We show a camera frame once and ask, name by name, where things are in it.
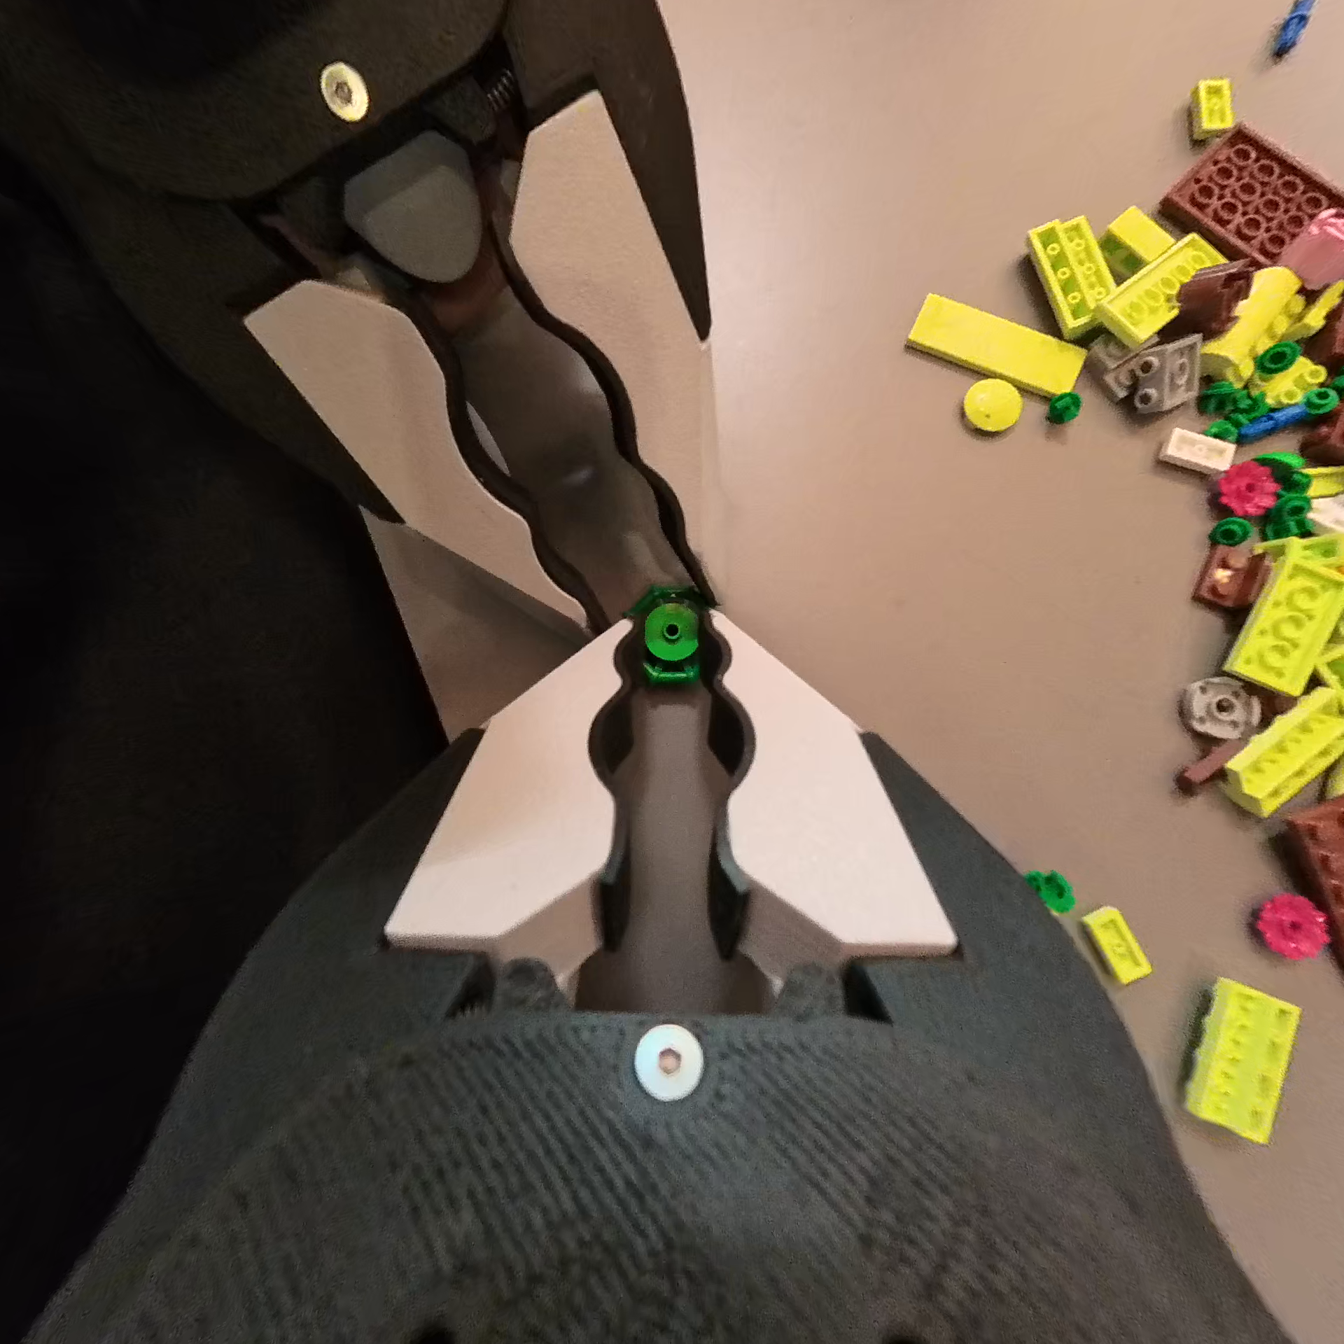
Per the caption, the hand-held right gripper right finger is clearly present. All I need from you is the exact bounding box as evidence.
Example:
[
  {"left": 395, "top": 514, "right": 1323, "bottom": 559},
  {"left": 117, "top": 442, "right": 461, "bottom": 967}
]
[{"left": 701, "top": 611, "right": 958, "bottom": 963}]

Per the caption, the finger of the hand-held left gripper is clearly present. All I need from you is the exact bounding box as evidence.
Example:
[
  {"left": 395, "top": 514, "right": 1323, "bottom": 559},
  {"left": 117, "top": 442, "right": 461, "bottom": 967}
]
[
  {"left": 502, "top": 90, "right": 726, "bottom": 611},
  {"left": 245, "top": 277, "right": 616, "bottom": 637}
]

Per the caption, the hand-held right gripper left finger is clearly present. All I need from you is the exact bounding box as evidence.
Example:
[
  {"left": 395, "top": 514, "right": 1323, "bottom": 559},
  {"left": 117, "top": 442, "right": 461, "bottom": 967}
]
[{"left": 384, "top": 621, "right": 645, "bottom": 957}]

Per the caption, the person's black jacket torso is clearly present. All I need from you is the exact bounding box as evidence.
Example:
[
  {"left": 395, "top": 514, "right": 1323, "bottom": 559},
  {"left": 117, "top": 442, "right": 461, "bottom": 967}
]
[{"left": 0, "top": 147, "right": 453, "bottom": 1325}]

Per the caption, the black green round toy piece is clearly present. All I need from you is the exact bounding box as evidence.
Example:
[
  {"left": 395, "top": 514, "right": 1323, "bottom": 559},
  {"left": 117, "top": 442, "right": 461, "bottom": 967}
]
[{"left": 627, "top": 587, "right": 717, "bottom": 690}]

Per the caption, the pile of colourful toy bricks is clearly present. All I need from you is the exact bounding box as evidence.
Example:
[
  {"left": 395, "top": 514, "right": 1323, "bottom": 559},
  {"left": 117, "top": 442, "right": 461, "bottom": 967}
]
[{"left": 906, "top": 77, "right": 1344, "bottom": 1146}]

